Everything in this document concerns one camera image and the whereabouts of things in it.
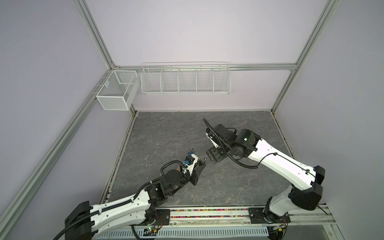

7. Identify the blue padlock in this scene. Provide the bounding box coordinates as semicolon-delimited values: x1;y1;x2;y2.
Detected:
188;147;196;156

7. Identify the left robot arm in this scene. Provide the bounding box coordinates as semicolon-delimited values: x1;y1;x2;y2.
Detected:
55;159;206;240

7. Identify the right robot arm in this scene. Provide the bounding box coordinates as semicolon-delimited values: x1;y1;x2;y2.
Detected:
203;119;326;223

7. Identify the white mesh box basket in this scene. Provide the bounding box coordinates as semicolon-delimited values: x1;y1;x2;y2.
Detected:
96;70;140;111

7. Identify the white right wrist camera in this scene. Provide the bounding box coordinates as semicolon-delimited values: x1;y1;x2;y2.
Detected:
206;128;220;148

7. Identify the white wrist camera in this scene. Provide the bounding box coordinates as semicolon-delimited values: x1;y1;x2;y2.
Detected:
206;128;220;148
182;155;199;177

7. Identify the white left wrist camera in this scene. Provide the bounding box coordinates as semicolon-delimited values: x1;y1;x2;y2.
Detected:
182;155;199;177

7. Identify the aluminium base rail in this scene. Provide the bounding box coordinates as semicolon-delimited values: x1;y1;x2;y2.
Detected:
80;203;340;240

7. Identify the white wire shelf basket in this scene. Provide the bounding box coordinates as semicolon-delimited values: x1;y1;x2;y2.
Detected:
141;62;232;95

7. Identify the aluminium enclosure frame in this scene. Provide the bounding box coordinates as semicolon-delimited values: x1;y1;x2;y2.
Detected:
1;1;340;240

